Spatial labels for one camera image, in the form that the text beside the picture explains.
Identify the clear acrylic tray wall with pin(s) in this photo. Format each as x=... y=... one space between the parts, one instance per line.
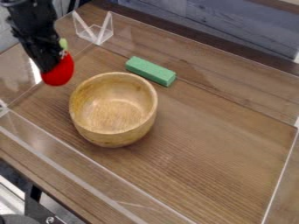
x=88 y=188

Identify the wooden bowl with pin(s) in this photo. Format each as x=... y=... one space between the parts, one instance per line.
x=112 y=108

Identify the black table leg frame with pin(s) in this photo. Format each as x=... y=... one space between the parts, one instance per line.
x=35 y=210

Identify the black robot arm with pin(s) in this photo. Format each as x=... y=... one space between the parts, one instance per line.
x=27 y=5

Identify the clear acrylic stand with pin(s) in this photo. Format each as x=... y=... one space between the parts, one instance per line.
x=96 y=34

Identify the green rectangular block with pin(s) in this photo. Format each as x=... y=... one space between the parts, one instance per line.
x=151 y=71

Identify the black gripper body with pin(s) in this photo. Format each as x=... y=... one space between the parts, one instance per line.
x=32 y=26

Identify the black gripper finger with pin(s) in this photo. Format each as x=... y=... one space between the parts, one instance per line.
x=51 y=52
x=35 y=51

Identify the red plush fruit green stem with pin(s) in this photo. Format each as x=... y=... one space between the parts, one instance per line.
x=61 y=73

